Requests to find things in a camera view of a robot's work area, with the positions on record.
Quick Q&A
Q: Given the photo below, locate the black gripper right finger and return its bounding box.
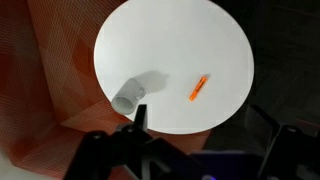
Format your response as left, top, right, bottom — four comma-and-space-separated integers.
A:
245, 104, 320, 180

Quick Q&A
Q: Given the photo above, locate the orange marker pen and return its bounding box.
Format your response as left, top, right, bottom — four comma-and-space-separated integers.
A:
188, 74, 210, 103

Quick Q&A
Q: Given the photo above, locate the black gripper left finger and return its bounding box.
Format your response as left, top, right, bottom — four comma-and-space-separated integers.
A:
64, 104, 201, 180

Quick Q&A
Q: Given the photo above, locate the grey ceramic mug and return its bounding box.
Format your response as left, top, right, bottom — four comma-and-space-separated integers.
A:
110, 77, 148, 116

